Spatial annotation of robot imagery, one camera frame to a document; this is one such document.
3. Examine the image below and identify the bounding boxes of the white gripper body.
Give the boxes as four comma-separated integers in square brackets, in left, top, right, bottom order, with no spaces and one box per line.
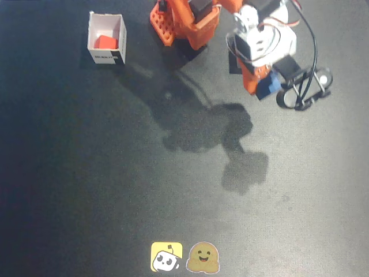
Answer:
[226,3,303,79]

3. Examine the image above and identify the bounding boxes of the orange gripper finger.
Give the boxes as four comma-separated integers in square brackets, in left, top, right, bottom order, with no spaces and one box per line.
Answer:
[237,58,274,96]

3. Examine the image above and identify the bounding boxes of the blue cube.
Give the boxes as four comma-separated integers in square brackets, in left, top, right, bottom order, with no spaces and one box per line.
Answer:
[255,72,282,101]

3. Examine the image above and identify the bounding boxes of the red cube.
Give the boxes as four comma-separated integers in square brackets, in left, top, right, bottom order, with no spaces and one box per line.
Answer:
[94,35,119,50]

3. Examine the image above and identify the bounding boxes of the brown hugging face sticker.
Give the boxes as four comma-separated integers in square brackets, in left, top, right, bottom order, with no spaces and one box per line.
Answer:
[186,241,220,274]

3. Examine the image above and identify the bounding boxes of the yellow robot face sticker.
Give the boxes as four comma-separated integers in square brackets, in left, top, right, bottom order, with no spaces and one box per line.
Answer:
[150,241,183,272]

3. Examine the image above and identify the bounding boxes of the gripper servo wire bundle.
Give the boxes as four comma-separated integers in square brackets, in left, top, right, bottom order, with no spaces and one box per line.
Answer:
[225,0,304,63]

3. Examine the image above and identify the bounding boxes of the black camera cable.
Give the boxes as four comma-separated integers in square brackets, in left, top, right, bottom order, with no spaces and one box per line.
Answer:
[285,0,319,105]

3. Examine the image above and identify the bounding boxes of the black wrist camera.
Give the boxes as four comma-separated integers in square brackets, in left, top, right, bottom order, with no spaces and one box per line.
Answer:
[276,66,334,112]

